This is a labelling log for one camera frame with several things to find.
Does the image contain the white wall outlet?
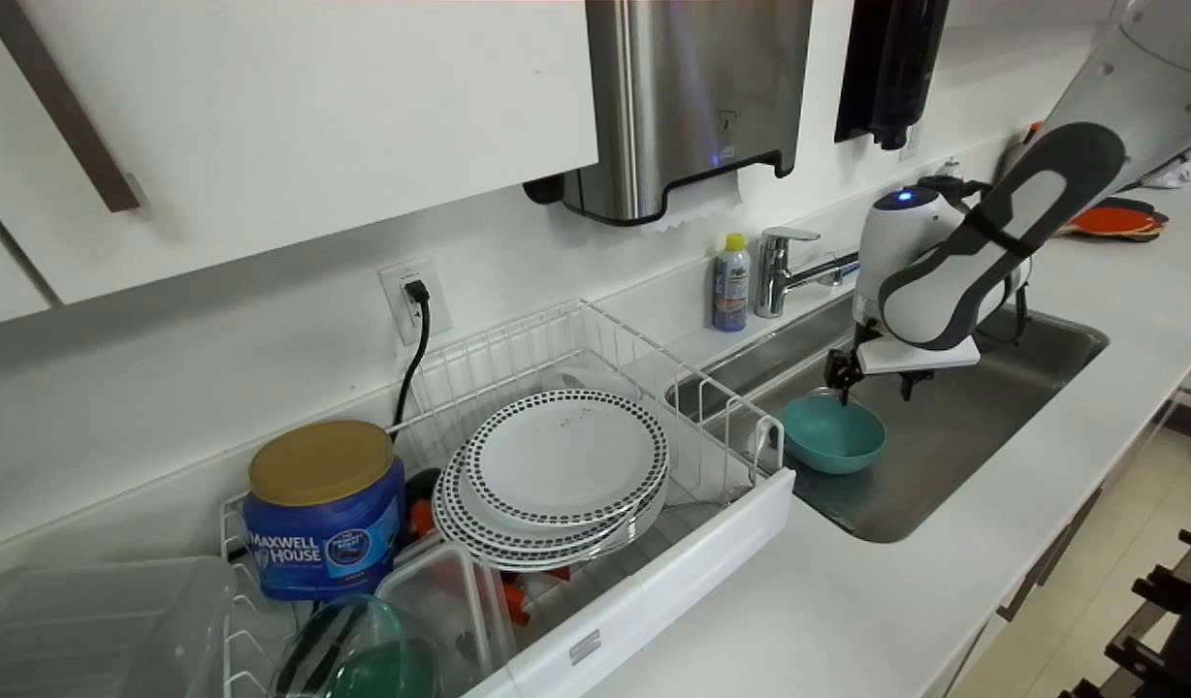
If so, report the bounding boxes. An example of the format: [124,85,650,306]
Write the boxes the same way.
[374,256,452,350]

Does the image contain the orange utensil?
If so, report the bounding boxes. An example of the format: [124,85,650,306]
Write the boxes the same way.
[402,492,440,544]

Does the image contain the black power cable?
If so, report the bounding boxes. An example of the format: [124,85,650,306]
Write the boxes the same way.
[388,274,440,433]

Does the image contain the chrome faucet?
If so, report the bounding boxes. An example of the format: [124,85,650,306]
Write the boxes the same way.
[747,225,864,320]

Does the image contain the black pegboard clamp rack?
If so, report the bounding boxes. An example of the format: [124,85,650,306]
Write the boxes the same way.
[1058,515,1191,698]

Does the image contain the black hanging cloth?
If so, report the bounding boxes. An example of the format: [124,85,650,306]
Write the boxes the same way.
[833,0,954,154]

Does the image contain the dish soap bottle yellow cap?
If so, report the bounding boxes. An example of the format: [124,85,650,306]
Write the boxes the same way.
[709,229,756,336]

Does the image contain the green glass bowl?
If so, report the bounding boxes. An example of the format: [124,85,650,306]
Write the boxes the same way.
[310,590,447,698]

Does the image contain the black tongs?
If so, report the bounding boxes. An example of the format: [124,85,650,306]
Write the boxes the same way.
[274,597,365,695]

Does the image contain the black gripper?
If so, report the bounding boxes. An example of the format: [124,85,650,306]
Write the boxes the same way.
[820,320,883,410]

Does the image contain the white wall cabinet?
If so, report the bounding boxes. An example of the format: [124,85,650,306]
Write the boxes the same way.
[0,0,600,332]

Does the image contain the blue coffee can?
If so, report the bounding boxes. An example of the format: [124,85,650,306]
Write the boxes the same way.
[240,415,407,605]

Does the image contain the stainless paper towel dispenser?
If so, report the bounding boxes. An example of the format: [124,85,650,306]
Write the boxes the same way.
[522,0,820,229]

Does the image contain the white wire dish rack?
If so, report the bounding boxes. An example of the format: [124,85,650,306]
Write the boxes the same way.
[215,294,800,698]

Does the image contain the metal wall cabinet handle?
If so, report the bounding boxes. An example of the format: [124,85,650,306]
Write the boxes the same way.
[0,0,149,218]

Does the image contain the clear plastic container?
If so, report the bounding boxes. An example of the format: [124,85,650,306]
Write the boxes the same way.
[0,556,240,698]

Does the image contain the white plate dotted rim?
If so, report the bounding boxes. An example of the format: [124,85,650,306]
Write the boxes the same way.
[464,388,676,531]
[440,421,662,558]
[431,450,644,576]

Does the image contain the teal bowl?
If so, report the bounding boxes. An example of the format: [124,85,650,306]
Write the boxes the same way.
[781,390,893,481]

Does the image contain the white drain tray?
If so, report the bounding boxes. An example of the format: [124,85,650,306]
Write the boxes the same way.
[463,466,800,698]

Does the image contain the stainless steel sink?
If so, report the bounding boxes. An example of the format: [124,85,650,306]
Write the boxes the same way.
[668,282,1112,548]

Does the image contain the orange black flat object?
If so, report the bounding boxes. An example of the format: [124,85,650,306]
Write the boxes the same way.
[1058,195,1173,247]

